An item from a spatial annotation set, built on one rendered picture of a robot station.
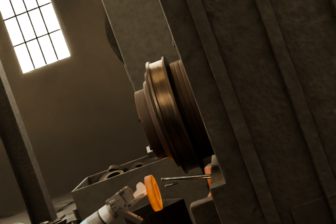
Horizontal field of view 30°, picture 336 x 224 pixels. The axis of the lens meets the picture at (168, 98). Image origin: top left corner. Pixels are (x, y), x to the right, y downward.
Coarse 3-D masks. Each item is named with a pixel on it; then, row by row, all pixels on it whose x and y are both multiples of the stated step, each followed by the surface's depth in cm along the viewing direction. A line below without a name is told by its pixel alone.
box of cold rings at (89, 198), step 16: (144, 160) 569; (160, 160) 489; (96, 176) 570; (112, 176) 534; (128, 176) 489; (144, 176) 489; (160, 176) 489; (176, 176) 488; (80, 192) 490; (96, 192) 489; (112, 192) 489; (160, 192) 489; (176, 192) 488; (192, 192) 488; (208, 192) 489; (80, 208) 490; (96, 208) 490; (128, 208) 489
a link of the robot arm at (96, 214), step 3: (93, 213) 271; (96, 213) 270; (90, 216) 271; (93, 216) 270; (96, 216) 269; (99, 216) 268; (87, 219) 270; (90, 219) 269; (93, 219) 269; (96, 219) 268; (99, 219) 268; (102, 219) 268; (81, 222) 272; (84, 222) 270; (87, 222) 269; (90, 222) 269; (93, 222) 268; (96, 222) 268; (99, 222) 268; (102, 222) 268
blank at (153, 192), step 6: (144, 180) 266; (150, 180) 265; (150, 186) 263; (156, 186) 273; (150, 192) 262; (156, 192) 273; (150, 198) 262; (156, 198) 262; (156, 204) 263; (156, 210) 267
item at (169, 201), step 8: (168, 200) 305; (176, 200) 299; (144, 208) 311; (152, 208) 313; (168, 208) 289; (176, 208) 291; (184, 208) 293; (144, 216) 311; (152, 216) 284; (160, 216) 286; (168, 216) 288; (176, 216) 290; (184, 216) 292
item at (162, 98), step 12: (156, 72) 236; (156, 84) 232; (156, 96) 230; (168, 96) 229; (168, 108) 228; (168, 120) 227; (168, 132) 228; (180, 132) 228; (180, 144) 230; (180, 156) 233; (192, 156) 234; (192, 168) 244
